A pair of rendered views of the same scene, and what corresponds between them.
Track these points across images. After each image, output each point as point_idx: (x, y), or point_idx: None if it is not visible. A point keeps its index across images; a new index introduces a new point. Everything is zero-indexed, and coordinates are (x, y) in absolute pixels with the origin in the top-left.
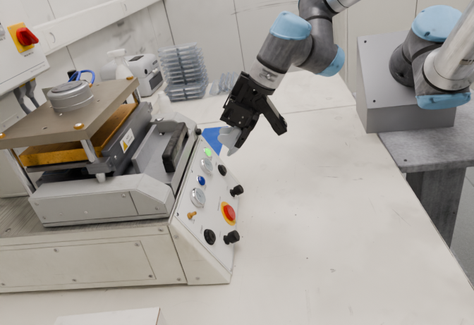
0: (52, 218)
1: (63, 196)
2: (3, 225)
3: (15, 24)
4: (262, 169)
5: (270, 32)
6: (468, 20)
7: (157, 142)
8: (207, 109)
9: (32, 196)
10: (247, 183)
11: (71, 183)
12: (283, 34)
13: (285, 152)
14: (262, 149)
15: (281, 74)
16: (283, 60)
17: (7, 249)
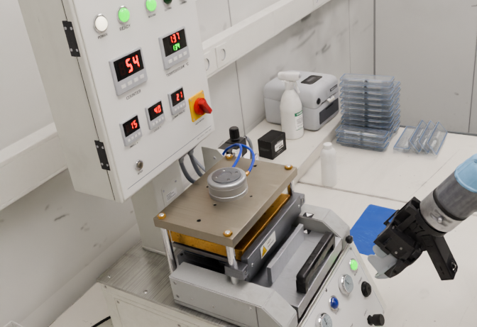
0: (184, 299)
1: (199, 286)
2: (142, 284)
3: (195, 94)
4: (421, 296)
5: (454, 174)
6: None
7: (299, 244)
8: (383, 173)
9: (173, 274)
10: (395, 310)
11: (207, 273)
12: (468, 185)
13: (461, 282)
14: (433, 265)
15: (457, 220)
16: (462, 209)
17: (139, 306)
